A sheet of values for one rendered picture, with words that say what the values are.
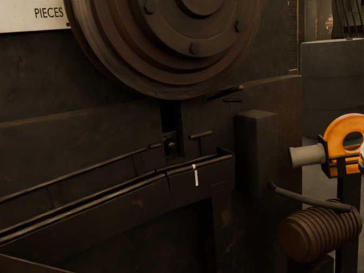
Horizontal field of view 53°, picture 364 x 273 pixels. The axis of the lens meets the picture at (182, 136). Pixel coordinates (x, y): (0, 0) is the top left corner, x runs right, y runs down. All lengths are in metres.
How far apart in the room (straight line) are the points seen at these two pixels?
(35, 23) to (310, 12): 4.60
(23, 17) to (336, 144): 0.83
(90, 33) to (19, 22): 0.18
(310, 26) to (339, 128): 4.21
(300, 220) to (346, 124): 0.28
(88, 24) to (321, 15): 4.46
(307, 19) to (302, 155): 4.29
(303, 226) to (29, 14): 0.82
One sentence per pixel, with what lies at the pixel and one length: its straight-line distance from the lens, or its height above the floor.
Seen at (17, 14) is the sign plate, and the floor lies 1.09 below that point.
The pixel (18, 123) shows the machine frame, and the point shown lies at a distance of 0.85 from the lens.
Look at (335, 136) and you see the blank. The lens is 1.07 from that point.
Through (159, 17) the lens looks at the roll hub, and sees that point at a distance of 0.73.
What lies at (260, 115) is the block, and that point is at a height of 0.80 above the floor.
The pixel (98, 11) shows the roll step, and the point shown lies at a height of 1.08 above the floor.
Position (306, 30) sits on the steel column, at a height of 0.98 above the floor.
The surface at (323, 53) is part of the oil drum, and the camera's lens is 3.47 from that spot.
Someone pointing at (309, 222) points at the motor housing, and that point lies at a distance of 1.03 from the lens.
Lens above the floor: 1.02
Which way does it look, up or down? 15 degrees down
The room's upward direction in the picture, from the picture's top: 5 degrees counter-clockwise
